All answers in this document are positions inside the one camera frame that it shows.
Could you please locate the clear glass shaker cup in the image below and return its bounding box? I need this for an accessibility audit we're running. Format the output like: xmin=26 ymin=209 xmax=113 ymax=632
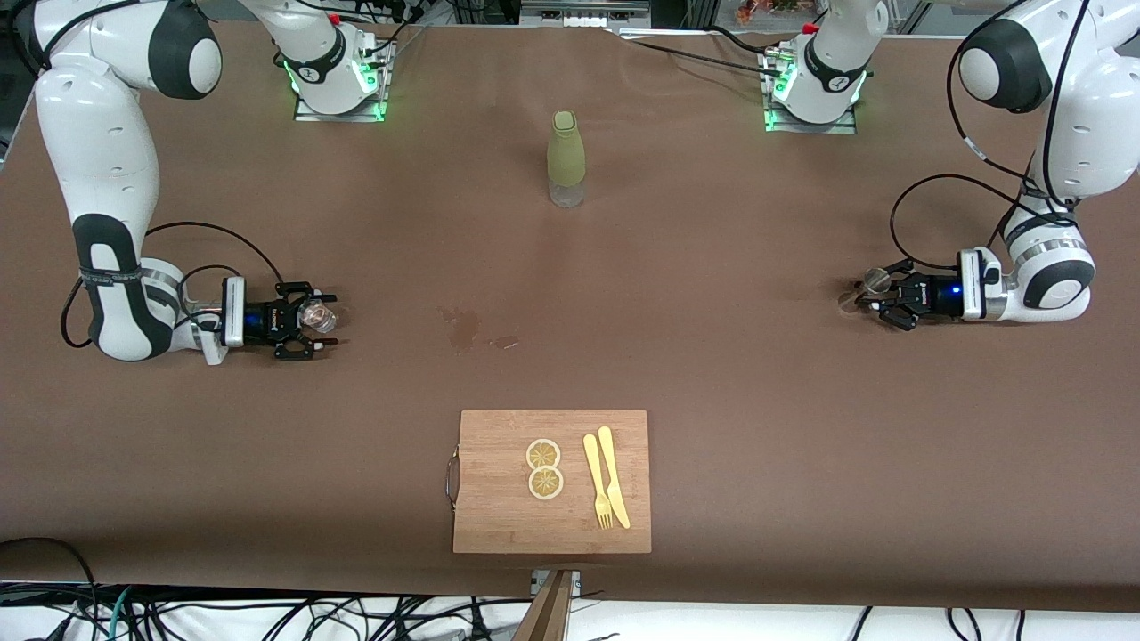
xmin=298 ymin=297 xmax=340 ymax=336

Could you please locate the black base power cable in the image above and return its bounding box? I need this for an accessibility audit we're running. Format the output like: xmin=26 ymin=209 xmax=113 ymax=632
xmin=615 ymin=25 xmax=789 ymax=79

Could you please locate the green sleeved glass bottle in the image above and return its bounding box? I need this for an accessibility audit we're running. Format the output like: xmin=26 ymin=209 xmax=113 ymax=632
xmin=547 ymin=110 xmax=587 ymax=209

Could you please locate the black floor cable loop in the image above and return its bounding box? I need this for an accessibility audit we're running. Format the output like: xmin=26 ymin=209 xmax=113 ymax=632
xmin=0 ymin=537 xmax=101 ymax=624

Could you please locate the wooden cutting board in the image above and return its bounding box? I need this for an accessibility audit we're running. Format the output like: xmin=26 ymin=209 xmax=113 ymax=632
xmin=444 ymin=409 xmax=653 ymax=555

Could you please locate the teal floor cable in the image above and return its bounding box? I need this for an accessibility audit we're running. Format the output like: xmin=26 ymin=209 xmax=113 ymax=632
xmin=105 ymin=586 xmax=136 ymax=641

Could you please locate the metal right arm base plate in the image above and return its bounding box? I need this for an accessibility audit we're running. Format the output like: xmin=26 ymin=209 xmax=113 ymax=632
xmin=294 ymin=36 xmax=390 ymax=124

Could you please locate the brown table cover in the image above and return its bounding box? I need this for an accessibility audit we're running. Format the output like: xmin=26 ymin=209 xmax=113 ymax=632
xmin=0 ymin=16 xmax=1140 ymax=615

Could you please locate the yellow plastic fork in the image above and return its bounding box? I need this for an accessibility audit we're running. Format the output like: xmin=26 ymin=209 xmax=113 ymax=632
xmin=582 ymin=434 xmax=615 ymax=531

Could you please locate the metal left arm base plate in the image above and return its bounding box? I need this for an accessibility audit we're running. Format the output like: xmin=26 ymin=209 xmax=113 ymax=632
xmin=763 ymin=45 xmax=858 ymax=135

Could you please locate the metal jigger measuring cup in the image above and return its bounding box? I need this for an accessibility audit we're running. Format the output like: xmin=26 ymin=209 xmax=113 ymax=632
xmin=837 ymin=268 xmax=892 ymax=320

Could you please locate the small metal bracket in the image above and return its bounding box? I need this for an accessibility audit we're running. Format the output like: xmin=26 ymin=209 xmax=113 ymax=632
xmin=531 ymin=570 xmax=582 ymax=599

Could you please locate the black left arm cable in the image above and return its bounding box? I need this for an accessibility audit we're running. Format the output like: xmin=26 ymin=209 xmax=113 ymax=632
xmin=890 ymin=0 xmax=1095 ymax=273

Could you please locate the yellow plastic knife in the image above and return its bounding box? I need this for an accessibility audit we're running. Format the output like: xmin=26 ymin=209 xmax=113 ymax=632
xmin=598 ymin=426 xmax=631 ymax=530

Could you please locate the brown wooden beam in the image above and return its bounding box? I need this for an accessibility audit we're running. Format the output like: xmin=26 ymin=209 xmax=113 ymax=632
xmin=515 ymin=570 xmax=573 ymax=641

